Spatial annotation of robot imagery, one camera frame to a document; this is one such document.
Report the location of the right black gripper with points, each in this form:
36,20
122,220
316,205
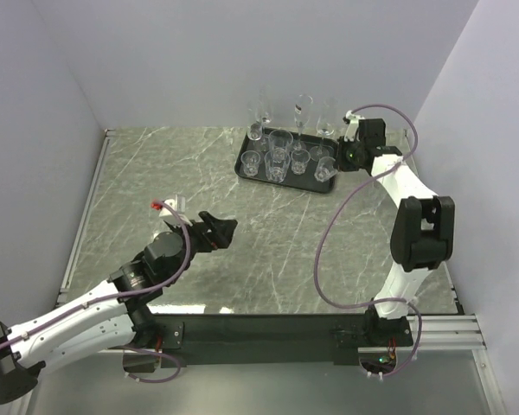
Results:
343,165

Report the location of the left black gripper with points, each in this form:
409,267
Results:
220,234

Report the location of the small faceted tumbler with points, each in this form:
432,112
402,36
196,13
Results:
250,161
326,169
299,161

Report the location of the clear flute glass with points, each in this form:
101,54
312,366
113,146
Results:
325,128

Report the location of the champagne flute with dark mark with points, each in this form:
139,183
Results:
302,114

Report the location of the clear glass tumbler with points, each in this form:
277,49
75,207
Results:
280,142

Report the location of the faceted tumbler front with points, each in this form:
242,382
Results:
277,164

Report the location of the small stemmed glass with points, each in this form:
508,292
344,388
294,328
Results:
254,124

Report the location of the clear wine glass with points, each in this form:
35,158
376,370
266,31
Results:
264,116

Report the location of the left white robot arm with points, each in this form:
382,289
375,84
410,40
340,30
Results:
112,314

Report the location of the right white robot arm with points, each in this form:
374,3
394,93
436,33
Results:
423,230

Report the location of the black rectangular tray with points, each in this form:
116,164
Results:
305,182

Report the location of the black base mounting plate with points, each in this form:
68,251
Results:
286,338

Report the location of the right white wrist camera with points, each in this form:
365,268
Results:
353,121

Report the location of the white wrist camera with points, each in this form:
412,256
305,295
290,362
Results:
353,121
171,211

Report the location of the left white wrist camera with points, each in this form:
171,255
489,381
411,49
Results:
171,211

